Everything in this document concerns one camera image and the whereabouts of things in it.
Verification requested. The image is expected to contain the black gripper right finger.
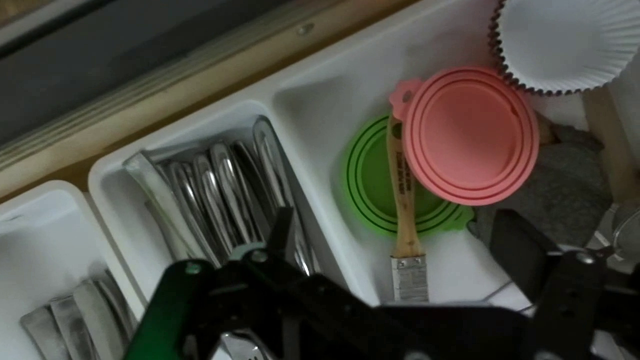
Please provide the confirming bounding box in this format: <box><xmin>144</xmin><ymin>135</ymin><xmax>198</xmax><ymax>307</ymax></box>
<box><xmin>488</xmin><ymin>208</ymin><xmax>640</xmax><ymax>360</ymax></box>

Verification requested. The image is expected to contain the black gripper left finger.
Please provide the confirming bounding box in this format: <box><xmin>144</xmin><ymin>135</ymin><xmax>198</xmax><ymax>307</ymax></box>
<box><xmin>125</xmin><ymin>205</ymin><xmax>377</xmax><ymax>360</ymax></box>

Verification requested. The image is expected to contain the wooden handled kitchen brush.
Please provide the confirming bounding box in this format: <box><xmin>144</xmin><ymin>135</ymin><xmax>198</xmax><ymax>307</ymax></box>
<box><xmin>384</xmin><ymin>112</ymin><xmax>431</xmax><ymax>307</ymax></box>

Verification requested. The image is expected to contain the grey felt pad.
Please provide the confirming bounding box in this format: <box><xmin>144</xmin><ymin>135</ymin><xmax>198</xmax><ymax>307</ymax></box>
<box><xmin>468</xmin><ymin>116</ymin><xmax>615</xmax><ymax>253</ymax></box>

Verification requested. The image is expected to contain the steel fork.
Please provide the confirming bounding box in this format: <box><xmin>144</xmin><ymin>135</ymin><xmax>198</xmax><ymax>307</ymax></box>
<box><xmin>209</xmin><ymin>141</ymin><xmax>266</xmax><ymax>253</ymax></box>

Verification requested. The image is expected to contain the green silicone lid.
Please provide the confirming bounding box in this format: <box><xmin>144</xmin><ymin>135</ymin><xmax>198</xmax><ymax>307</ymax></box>
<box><xmin>342</xmin><ymin>115</ymin><xmax>476</xmax><ymax>236</ymax></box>

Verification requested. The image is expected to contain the pink silicone lid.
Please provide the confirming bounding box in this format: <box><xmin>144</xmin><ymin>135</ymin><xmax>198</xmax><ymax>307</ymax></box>
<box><xmin>388</xmin><ymin>64</ymin><xmax>542</xmax><ymax>208</ymax></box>

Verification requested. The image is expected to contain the white cutlery organizer tray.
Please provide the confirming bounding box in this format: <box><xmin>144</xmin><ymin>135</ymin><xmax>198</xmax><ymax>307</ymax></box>
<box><xmin>0</xmin><ymin>0</ymin><xmax>640</xmax><ymax>360</ymax></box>

